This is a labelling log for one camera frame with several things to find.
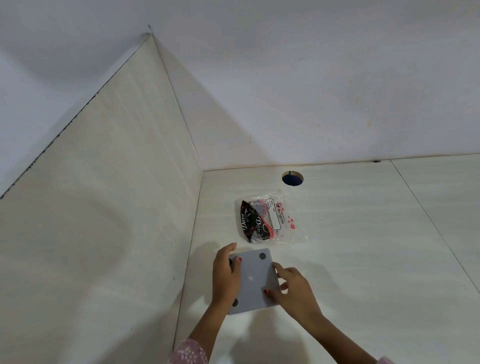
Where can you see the pink floral right sleeve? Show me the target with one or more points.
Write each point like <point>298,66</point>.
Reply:
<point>385,360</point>

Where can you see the person's right hand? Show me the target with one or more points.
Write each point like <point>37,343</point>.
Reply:
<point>300,300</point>

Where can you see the pink floral sleeve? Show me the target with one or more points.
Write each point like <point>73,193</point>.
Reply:
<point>189,353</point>
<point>385,360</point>

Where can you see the person's right thumb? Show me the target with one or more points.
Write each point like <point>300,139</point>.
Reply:
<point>273,294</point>

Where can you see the black and red wrapper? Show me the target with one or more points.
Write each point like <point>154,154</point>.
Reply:
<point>253,223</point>

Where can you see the blue round pipe opening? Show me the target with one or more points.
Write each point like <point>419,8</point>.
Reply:
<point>292,179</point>

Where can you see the pink floral left sleeve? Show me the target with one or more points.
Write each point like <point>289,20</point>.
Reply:
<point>189,353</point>

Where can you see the clear plastic tissue packet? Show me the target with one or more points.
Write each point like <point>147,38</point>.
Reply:
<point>288,219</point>

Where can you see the grey square scale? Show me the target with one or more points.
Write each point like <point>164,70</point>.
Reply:
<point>257,281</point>

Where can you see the person's left thumb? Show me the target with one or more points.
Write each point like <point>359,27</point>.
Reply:
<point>237,267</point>

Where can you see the person's right forearm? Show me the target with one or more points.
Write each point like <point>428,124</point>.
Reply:
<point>341,343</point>

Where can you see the person's left forearm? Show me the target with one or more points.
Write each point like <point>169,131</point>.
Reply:
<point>208,330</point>

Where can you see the person's left hand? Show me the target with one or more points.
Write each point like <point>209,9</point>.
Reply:
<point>223,281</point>

